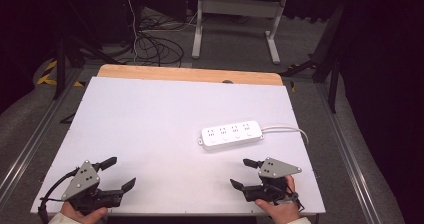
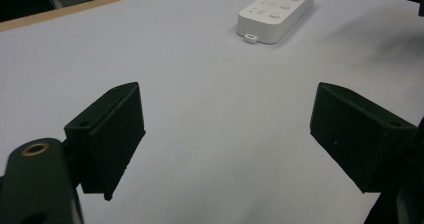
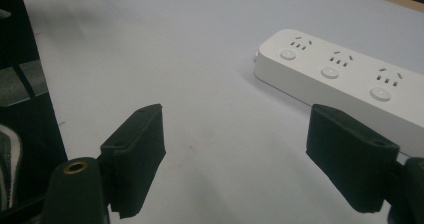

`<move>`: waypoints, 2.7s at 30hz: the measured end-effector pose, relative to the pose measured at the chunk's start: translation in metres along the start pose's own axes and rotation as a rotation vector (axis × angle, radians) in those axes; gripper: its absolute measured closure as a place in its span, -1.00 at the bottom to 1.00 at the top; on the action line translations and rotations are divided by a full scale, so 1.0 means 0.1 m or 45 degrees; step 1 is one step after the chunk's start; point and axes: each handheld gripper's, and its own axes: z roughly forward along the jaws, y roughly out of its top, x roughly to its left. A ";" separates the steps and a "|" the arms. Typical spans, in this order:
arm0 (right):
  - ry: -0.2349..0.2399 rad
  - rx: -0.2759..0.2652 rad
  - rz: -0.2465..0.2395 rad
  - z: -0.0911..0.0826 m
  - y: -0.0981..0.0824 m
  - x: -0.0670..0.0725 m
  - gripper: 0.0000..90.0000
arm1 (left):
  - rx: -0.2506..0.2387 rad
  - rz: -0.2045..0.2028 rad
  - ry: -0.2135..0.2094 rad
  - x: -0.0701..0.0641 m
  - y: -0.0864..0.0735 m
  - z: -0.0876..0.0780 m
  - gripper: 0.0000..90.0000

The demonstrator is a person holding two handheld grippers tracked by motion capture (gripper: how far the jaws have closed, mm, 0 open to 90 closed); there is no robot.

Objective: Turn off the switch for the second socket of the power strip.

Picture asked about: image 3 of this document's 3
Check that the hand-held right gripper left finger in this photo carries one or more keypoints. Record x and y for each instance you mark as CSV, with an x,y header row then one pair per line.
x,y
136,157

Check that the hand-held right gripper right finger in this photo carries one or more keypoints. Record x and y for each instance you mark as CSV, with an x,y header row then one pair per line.
x,y
350,160

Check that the white power strip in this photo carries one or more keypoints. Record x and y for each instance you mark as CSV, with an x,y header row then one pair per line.
x,y
336,92

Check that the grey white striped shoe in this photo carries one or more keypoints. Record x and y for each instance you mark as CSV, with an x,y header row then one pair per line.
x,y
7,164

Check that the grey flat panel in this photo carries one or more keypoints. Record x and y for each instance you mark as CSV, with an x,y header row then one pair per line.
x,y
16,84

